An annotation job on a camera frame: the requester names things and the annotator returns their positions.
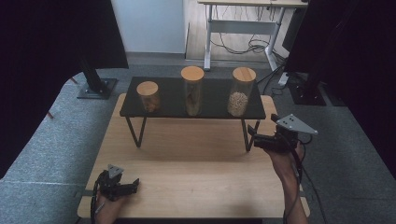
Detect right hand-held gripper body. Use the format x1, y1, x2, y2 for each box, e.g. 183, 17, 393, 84
262, 114, 319, 154

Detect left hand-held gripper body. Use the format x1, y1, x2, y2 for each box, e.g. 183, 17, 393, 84
93, 163, 135, 202

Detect glass jar pale grains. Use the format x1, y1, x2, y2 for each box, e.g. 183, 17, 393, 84
226, 66, 258, 118

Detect tall glass jar bay leaves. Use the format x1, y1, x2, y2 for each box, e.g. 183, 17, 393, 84
180, 65, 205, 117

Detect black shelf rack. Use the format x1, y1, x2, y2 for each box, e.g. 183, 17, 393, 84
120, 77, 267, 152

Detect short glass jar cinnamon sticks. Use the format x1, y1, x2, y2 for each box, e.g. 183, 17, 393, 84
135, 80, 162, 113

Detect person's left hand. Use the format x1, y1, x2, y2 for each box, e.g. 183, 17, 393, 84
93, 193, 129, 220

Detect person's right hand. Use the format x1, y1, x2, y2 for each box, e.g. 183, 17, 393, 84
263, 141, 305, 185

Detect black metal stand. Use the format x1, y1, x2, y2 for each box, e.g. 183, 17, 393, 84
288, 72, 327, 106
77, 58, 119, 101

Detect white power strip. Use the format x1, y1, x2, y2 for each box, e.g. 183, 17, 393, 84
277, 72, 290, 87

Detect white desk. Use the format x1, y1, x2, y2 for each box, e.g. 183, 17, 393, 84
197, 0, 309, 72

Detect black curtain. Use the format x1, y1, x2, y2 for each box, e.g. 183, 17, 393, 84
281, 0, 396, 180
0, 0, 130, 178

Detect left hand-held gripper cable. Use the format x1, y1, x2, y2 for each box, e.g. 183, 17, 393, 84
89, 174, 105, 224

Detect hand-held gripper cable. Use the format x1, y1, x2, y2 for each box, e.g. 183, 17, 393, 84
89, 174, 105, 224
281, 136, 314, 224

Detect right hand-held gripper cable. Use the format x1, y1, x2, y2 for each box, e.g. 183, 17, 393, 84
281, 136, 314, 224

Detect black power cables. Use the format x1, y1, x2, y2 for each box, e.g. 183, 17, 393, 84
256, 59, 291, 96

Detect black floor cable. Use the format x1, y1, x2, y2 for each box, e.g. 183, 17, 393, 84
298, 133, 329, 224

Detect tangle of black cables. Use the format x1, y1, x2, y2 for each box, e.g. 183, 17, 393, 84
209, 6, 288, 56

